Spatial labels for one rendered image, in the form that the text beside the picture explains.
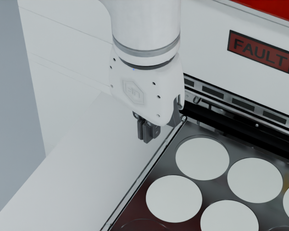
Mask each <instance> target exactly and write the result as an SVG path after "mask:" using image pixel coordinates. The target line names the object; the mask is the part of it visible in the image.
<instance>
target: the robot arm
mask: <svg viewBox="0 0 289 231"><path fill-rule="evenodd" d="M98 1H100V2H101V3H102V4H103V5H104V6H105V8H106V9H107V10H108V12H109V14H110V17H111V30H112V41H113V44H112V48H111V54H110V61H109V85H110V92H111V94H112V96H113V97H114V98H115V99H116V100H117V101H119V102H120V103H121V104H123V105H124V106H126V107H128V108H129V109H130V110H132V112H133V116H134V117H135V118H136V119H137V120H138V121H137V128H138V138H139V139H140V140H143V141H144V142H145V143H146V144H147V143H149V142H150V141H151V140H152V139H155V138H157V137H158V136H159V135H160V133H161V126H165V125H169V126H171V127H173V128H175V127H176V126H177V125H178V124H180V123H181V118H180V114H179V110H182V109H183V107H184V97H185V95H184V77H183V69H182V63H181V59H180V55H179V53H178V50H179V47H180V26H181V0H98Z"/></svg>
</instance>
